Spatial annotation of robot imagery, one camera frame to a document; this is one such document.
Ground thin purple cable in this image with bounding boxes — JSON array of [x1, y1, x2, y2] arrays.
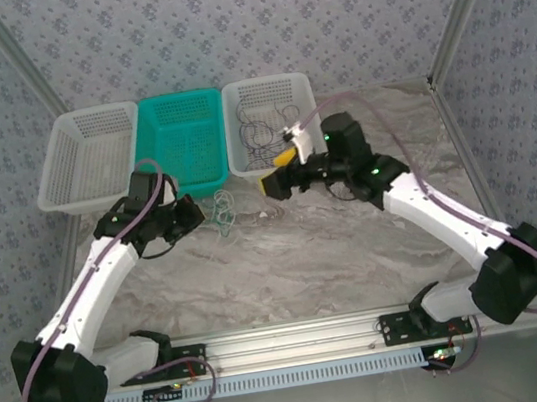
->
[[267, 97, 307, 126]]

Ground small circuit board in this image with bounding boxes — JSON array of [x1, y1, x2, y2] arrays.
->
[[424, 342, 465, 371], [141, 381, 189, 402]]

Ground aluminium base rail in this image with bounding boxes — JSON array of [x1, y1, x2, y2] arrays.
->
[[113, 285, 537, 387]]

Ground clear wire rings on table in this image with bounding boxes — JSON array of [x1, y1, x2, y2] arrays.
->
[[206, 188, 243, 241]]

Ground thin white cable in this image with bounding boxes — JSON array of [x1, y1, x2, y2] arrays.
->
[[196, 187, 246, 245]]

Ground mauve base cable loop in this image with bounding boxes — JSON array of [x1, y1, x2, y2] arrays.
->
[[420, 312, 488, 377], [139, 352, 223, 402]]

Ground white slotted cable duct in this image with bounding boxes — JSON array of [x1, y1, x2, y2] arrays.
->
[[94, 344, 434, 402]]

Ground white perforated plastic basket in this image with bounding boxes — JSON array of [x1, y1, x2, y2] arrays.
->
[[24, 98, 154, 221], [215, 68, 328, 182]]

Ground teal perforated plastic basket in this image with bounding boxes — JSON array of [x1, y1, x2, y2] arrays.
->
[[124, 85, 238, 209]]

